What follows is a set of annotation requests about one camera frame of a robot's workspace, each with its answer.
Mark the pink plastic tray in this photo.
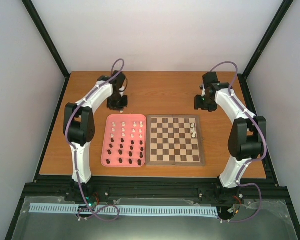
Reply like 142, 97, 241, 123
100, 114, 147, 168

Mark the controller circuit board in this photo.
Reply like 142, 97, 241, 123
227, 195, 242, 217
86, 192, 100, 209

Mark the right controller circuit board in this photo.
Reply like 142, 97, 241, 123
227, 195, 242, 217

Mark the white queen piece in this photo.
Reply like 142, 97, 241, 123
191, 132, 197, 138

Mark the black aluminium frame rail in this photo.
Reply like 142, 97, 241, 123
21, 175, 291, 203

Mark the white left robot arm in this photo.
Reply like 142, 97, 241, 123
63, 70, 128, 202

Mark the wooden chessboard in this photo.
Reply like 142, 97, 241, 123
145, 114, 205, 167

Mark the left controller circuit board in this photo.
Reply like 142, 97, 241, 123
86, 192, 100, 209

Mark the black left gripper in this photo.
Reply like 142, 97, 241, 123
107, 93, 129, 112

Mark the light blue cable duct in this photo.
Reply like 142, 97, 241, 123
28, 203, 218, 218

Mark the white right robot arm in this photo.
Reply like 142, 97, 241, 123
194, 72, 267, 189

